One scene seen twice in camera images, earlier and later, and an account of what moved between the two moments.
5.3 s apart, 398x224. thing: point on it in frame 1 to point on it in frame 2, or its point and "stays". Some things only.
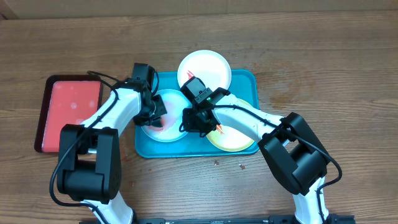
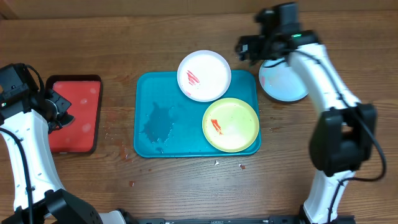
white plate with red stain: (209, 66) stays
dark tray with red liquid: (65, 99) stays
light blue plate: (175, 103) to (281, 82)
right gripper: (192, 127) to (251, 43)
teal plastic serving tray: (244, 84) stays
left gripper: (141, 121) to (63, 102)
